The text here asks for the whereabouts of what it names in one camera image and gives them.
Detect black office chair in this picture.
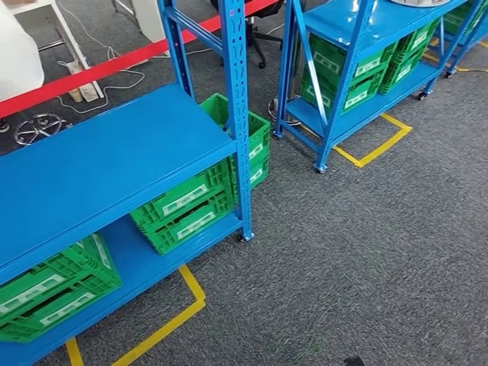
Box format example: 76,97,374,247
210,0,287,70

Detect white floor cables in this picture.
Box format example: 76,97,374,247
54,0,214,116

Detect chrome stanchion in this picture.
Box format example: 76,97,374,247
267,95,302,127

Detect chrome base stool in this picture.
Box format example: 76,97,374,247
14,111,73,147

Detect red barrier belt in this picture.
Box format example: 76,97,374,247
0,0,281,120

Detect white desk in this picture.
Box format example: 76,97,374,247
130,0,170,57
6,0,105,101

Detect person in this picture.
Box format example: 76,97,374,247
0,0,45,103

